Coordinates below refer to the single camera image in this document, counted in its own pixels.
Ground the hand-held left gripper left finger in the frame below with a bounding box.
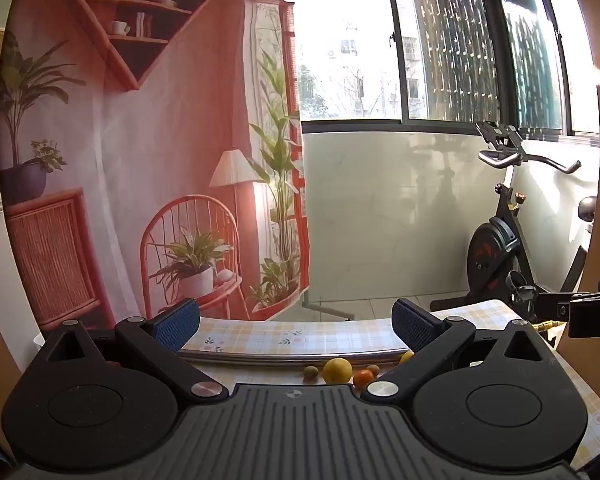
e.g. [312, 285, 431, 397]
[27, 298, 229, 403]

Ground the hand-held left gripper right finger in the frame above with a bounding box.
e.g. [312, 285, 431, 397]
[362, 298, 556, 403]

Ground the black exercise bike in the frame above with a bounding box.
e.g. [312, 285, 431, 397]
[430, 120, 600, 336]

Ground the orange plaid floral tablecloth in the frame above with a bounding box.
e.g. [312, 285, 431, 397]
[177, 300, 600, 466]

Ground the metal backdrop stand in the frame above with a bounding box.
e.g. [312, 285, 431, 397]
[300, 294, 356, 322]

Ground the long metal rod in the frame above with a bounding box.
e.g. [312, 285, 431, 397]
[179, 320, 566, 366]

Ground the printed room backdrop cloth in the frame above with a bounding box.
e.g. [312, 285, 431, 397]
[0, 0, 312, 333]

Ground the dark framed window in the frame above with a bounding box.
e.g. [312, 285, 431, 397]
[260, 0, 600, 136]

